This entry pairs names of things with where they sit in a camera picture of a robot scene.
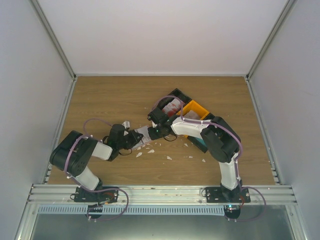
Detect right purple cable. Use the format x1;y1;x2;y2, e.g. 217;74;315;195
150;95;267;222

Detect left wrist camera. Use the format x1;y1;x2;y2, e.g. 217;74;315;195
122;120;131;130

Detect purple cable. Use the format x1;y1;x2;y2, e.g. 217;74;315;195
63;117;130;222
150;95;267;222

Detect white debris pile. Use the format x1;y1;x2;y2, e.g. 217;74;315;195
135;147;155;158

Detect black bin red cards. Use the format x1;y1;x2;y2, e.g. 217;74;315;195
156;88;192;117

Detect teal card stack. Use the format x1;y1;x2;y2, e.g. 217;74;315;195
196;138;207;151

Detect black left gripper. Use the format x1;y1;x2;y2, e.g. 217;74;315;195
117;130;144;150

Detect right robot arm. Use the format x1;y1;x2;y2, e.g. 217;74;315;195
147;107;243;203

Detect black bin teal cards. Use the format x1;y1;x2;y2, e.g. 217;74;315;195
187;112;218;154

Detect grey cable duct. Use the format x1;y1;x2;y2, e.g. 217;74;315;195
38;204;225;216

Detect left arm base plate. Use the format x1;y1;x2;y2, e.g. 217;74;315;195
70;186;119;204

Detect yellow bin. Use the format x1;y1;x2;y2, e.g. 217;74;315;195
176;99;210;140

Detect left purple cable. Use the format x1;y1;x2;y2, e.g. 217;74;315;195
63;117;130;222

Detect red white card stack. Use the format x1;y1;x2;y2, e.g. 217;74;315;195
161;98;184;117

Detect pink card holder wallet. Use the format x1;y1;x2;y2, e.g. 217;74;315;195
132;125;152;150

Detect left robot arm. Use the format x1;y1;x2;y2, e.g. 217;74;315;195
49;124;144;202

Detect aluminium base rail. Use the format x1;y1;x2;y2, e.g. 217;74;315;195
27;184;298;206

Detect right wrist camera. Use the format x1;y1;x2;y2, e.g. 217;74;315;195
151;120;158;128

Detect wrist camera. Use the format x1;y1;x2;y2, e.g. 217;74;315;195
151;120;158;128
122;120;131;130

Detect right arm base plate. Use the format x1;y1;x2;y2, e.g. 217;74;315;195
203;185;251;204

